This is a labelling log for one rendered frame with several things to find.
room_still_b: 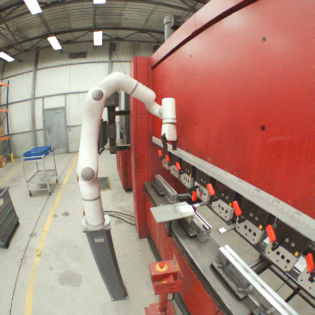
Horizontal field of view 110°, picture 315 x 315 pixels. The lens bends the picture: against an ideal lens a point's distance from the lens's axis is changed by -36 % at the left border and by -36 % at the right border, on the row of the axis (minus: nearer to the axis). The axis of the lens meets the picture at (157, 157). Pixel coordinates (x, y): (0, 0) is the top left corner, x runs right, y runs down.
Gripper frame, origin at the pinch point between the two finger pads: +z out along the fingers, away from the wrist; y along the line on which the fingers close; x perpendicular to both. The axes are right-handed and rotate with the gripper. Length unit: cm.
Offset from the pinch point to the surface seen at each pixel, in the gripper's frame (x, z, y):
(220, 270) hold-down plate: 43, 62, 13
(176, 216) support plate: 2.2, 44.0, -3.2
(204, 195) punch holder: 23.3, 25.7, -0.9
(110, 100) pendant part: -93, -55, -18
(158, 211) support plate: -10.2, 42.6, 0.6
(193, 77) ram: 18.6, -42.2, -0.7
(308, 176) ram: 73, 7, 31
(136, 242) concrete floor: -93, 125, -47
